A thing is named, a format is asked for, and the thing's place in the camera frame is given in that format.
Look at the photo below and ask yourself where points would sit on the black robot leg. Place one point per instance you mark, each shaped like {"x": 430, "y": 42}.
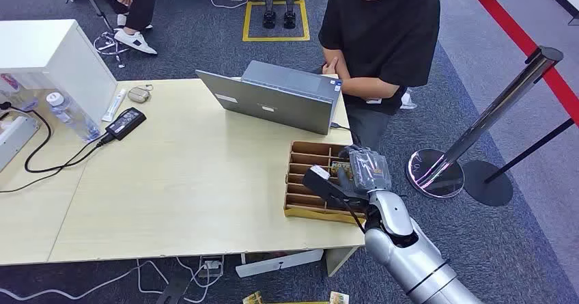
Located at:
{"x": 269, "y": 3}
{"x": 290, "y": 3}

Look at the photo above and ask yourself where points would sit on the yellow floor tape frame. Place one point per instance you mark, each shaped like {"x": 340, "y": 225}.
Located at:
{"x": 276, "y": 38}

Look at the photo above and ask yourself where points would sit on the cardboard divider box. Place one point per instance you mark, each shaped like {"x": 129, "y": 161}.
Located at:
{"x": 312, "y": 175}

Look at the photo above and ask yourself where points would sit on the person's left forearm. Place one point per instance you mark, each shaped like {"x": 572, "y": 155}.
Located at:
{"x": 368, "y": 88}

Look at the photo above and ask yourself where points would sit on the clear water bottle white cap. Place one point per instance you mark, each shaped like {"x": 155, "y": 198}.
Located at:
{"x": 72, "y": 118}

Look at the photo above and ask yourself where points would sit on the beige earbud case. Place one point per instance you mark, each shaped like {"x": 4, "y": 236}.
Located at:
{"x": 138, "y": 94}

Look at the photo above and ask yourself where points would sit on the white device box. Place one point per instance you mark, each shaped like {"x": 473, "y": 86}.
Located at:
{"x": 16, "y": 139}

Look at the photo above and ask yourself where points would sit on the white name badge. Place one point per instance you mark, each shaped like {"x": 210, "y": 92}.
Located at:
{"x": 374, "y": 101}

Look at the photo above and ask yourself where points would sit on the wooden table leg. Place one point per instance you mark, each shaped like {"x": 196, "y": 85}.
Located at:
{"x": 339, "y": 259}

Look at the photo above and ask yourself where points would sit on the grey open laptop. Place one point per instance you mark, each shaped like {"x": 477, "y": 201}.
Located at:
{"x": 276, "y": 100}

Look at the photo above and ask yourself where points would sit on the black power adapter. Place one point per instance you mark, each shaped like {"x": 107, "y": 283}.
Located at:
{"x": 125, "y": 122}

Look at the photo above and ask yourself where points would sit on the clear bottle pink label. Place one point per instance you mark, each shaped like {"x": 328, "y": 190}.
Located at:
{"x": 18, "y": 91}

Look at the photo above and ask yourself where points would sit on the chrome stanchion post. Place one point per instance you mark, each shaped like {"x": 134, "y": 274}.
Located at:
{"x": 488, "y": 116}

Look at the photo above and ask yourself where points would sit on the white tube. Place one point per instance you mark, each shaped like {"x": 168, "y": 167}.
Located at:
{"x": 114, "y": 104}

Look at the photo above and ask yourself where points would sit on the red barrier belt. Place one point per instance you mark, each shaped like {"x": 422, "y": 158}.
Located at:
{"x": 520, "y": 35}

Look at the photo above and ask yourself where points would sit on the white plank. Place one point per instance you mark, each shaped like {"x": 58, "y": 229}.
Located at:
{"x": 280, "y": 263}

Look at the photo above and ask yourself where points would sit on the person's left hand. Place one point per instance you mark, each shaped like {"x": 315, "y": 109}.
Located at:
{"x": 330, "y": 66}

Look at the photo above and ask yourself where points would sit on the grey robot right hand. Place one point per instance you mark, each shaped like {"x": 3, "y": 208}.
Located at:
{"x": 368, "y": 170}

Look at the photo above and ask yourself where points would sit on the white cabinet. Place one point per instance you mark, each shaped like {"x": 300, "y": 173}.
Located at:
{"x": 59, "y": 57}

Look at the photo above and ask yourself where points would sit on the black stanchion post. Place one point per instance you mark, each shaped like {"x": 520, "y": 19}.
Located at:
{"x": 488, "y": 184}

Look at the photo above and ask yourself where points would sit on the printed hotel card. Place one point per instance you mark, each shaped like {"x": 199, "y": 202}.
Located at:
{"x": 340, "y": 168}

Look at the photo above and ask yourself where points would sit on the black wrist camera pale box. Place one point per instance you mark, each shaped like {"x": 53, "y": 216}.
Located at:
{"x": 321, "y": 183}

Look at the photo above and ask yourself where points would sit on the black flat floor object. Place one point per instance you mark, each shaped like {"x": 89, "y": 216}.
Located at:
{"x": 174, "y": 290}

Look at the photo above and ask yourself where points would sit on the white power strip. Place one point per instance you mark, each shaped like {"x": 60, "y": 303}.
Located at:
{"x": 211, "y": 266}

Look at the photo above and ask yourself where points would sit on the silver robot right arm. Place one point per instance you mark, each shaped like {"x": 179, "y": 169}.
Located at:
{"x": 407, "y": 252}

